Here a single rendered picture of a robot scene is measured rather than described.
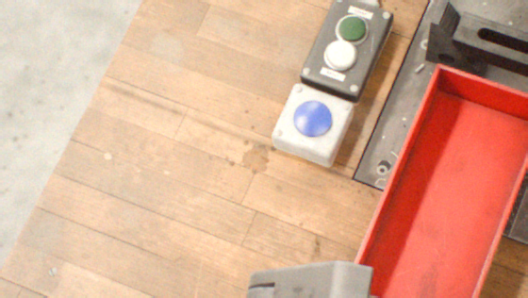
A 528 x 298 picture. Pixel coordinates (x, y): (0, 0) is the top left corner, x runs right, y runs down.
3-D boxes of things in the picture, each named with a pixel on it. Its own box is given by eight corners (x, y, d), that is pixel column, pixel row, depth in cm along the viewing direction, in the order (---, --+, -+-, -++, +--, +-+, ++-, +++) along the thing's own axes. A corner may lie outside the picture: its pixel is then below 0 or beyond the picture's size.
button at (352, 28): (335, 42, 128) (334, 34, 126) (344, 20, 129) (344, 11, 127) (359, 51, 127) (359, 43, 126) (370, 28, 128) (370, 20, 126)
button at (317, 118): (288, 133, 124) (287, 126, 123) (303, 101, 126) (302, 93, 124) (322, 146, 124) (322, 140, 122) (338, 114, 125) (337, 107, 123)
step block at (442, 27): (424, 59, 128) (430, 22, 120) (434, 37, 129) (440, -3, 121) (482, 79, 127) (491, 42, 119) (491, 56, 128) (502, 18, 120)
